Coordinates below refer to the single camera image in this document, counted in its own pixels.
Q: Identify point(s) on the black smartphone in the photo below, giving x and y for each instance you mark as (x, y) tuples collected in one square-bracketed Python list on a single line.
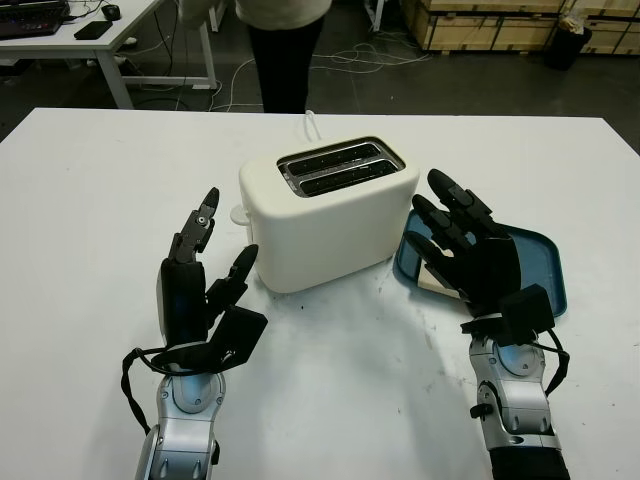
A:
[(93, 30)]

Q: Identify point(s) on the white toaster lever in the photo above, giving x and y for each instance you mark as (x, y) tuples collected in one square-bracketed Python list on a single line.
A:
[(239, 216)]

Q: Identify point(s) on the white desk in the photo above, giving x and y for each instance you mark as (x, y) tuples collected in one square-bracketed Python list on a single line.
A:
[(65, 50)]

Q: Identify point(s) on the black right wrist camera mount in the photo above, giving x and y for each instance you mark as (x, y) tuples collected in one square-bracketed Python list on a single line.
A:
[(527, 312)]

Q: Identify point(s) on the black computer mouse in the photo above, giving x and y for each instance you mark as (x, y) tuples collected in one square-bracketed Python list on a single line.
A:
[(111, 11)]

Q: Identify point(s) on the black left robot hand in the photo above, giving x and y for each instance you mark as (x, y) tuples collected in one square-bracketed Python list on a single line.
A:
[(182, 295)]

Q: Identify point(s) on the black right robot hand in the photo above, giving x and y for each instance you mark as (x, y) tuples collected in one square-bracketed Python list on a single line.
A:
[(492, 265)]

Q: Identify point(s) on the blue plastic tray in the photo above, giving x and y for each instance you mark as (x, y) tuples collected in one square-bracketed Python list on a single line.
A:
[(537, 260)]

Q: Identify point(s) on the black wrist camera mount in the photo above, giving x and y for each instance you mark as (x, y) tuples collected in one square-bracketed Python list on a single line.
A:
[(527, 312), (240, 335)]

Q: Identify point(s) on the wooden crate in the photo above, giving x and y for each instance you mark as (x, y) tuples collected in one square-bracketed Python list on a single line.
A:
[(615, 27), (480, 25)]

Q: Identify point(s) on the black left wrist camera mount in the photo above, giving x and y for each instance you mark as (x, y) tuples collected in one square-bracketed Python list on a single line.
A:
[(240, 335)]

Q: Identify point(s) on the black laptop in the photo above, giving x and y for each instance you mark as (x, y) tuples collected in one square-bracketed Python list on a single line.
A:
[(30, 17)]

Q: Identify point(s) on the white bread slice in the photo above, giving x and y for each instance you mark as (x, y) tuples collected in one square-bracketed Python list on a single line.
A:
[(434, 284)]

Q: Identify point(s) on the white metal frame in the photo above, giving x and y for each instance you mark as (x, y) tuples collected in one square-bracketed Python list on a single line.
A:
[(376, 12)]

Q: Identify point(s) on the person in white jacket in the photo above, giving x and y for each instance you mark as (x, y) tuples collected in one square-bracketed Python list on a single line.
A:
[(285, 65)]

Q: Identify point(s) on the black trash bin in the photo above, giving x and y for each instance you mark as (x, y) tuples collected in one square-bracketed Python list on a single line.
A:
[(567, 47)]

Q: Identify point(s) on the white two-slot toaster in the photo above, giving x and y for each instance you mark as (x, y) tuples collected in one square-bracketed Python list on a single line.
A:
[(325, 230)]

